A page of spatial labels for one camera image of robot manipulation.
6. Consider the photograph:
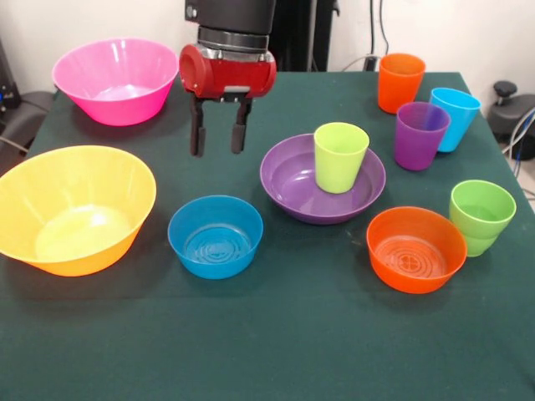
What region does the black equipment with knob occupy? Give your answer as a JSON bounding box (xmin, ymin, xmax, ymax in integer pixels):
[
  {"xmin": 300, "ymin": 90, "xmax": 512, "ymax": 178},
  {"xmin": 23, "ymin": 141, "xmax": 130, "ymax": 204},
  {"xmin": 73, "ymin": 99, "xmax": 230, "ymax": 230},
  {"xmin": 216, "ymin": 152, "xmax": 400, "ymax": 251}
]
[{"xmin": 487, "ymin": 81, "xmax": 535, "ymax": 145}]

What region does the lime yellow cup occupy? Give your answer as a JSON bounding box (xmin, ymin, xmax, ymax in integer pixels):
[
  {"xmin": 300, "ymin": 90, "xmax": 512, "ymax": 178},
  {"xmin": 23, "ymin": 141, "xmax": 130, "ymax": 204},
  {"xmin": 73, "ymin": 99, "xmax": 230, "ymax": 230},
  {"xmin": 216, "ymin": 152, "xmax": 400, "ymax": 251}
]
[{"xmin": 313, "ymin": 122, "xmax": 370, "ymax": 195}]

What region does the small orange bowl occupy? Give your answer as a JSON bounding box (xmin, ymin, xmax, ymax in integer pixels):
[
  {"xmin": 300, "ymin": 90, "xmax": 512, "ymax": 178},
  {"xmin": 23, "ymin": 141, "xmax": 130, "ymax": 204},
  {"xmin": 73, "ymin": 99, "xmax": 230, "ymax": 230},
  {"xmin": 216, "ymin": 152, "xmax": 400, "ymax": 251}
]
[{"xmin": 365, "ymin": 206, "xmax": 468, "ymax": 295}]

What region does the purple bowl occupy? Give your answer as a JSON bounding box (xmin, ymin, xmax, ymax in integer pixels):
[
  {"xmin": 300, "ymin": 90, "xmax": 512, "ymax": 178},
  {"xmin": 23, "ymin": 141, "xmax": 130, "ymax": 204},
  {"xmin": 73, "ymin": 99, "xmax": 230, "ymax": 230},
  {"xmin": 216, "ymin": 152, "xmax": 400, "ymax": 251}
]
[{"xmin": 259, "ymin": 133, "xmax": 387, "ymax": 226}]

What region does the large orange yellow bowl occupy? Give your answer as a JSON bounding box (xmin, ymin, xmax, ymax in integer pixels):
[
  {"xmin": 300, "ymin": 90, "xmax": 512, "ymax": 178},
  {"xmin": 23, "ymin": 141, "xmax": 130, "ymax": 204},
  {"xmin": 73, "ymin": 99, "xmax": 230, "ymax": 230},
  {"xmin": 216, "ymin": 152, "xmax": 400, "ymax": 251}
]
[{"xmin": 0, "ymin": 145, "xmax": 158, "ymax": 277}]

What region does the dark green tablecloth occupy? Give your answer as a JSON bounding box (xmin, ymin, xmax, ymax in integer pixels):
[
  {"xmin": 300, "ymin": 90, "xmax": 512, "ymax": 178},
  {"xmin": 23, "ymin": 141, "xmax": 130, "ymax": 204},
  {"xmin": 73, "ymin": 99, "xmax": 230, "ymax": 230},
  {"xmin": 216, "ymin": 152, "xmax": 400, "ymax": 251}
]
[{"xmin": 0, "ymin": 70, "xmax": 535, "ymax": 401}]

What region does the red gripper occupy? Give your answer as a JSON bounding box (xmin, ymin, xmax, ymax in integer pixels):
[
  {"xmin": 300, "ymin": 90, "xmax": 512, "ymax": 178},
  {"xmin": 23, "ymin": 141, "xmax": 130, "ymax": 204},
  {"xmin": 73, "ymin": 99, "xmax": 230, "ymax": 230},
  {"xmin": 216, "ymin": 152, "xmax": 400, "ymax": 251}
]
[{"xmin": 178, "ymin": 43, "xmax": 278, "ymax": 158}]

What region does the white cable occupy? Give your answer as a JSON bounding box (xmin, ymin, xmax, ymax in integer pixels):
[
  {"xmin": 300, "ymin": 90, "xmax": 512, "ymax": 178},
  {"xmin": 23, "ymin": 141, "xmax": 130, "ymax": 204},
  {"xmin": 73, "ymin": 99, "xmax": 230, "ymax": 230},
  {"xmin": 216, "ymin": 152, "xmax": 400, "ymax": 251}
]
[{"xmin": 340, "ymin": 53, "xmax": 371, "ymax": 73}]

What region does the green cup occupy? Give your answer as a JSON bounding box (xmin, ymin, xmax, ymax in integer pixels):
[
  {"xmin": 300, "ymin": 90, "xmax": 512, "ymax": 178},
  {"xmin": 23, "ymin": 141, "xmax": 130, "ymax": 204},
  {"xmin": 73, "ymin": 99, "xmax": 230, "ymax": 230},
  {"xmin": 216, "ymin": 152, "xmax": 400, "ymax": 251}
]
[
  {"xmin": 459, "ymin": 231, "xmax": 502, "ymax": 258},
  {"xmin": 449, "ymin": 180, "xmax": 517, "ymax": 241}
]

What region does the purple cup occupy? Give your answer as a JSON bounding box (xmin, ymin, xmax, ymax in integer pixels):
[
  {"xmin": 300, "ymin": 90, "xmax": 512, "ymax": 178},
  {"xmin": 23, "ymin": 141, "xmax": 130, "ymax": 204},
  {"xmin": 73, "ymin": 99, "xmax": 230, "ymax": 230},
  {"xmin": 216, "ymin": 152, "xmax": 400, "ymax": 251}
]
[{"xmin": 394, "ymin": 101, "xmax": 451, "ymax": 172}]

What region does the blue cable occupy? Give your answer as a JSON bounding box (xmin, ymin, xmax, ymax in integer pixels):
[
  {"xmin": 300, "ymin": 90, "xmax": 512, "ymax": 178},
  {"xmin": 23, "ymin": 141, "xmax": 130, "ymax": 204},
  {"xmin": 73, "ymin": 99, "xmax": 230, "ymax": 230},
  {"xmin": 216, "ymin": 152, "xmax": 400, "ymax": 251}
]
[{"xmin": 503, "ymin": 106, "xmax": 535, "ymax": 176}]

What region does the orange cup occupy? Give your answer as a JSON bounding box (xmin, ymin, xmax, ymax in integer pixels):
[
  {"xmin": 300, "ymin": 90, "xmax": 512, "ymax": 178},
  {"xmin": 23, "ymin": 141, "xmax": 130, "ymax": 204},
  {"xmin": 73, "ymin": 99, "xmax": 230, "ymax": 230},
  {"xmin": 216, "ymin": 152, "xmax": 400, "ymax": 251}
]
[{"xmin": 378, "ymin": 53, "xmax": 426, "ymax": 114}]

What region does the blue cup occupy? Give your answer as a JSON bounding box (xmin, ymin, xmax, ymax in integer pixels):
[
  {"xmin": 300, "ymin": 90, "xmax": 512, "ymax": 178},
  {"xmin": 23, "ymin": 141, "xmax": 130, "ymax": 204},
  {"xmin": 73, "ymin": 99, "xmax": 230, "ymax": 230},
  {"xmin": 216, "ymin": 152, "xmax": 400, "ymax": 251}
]
[{"xmin": 430, "ymin": 87, "xmax": 482, "ymax": 154}]

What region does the large pink bowl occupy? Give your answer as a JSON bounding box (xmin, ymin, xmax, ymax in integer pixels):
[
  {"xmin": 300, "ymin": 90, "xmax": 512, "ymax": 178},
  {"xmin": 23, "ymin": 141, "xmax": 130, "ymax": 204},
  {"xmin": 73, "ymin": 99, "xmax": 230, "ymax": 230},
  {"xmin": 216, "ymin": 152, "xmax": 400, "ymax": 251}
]
[{"xmin": 51, "ymin": 37, "xmax": 181, "ymax": 127}]

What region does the small blue bowl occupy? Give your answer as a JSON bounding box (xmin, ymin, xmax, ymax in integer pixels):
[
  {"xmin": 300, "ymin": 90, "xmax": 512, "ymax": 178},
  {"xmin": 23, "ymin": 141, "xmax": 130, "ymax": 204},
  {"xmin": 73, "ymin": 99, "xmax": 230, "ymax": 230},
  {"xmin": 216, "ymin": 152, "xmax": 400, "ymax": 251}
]
[{"xmin": 167, "ymin": 195, "xmax": 265, "ymax": 280}]

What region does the black computer tower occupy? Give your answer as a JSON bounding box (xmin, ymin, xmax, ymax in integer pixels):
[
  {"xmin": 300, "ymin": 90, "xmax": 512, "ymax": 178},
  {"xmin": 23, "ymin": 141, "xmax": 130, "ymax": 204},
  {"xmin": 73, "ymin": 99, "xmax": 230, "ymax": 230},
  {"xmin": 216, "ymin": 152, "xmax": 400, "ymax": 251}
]
[{"xmin": 0, "ymin": 37, "xmax": 22, "ymax": 122}]

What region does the black cable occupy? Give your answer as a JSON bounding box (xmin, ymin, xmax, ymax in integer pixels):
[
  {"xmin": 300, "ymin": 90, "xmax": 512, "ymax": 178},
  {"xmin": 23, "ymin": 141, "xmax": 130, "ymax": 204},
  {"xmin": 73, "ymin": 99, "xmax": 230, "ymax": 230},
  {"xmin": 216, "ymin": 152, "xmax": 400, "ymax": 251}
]
[
  {"xmin": 369, "ymin": 0, "xmax": 377, "ymax": 58},
  {"xmin": 379, "ymin": 0, "xmax": 393, "ymax": 56}
]

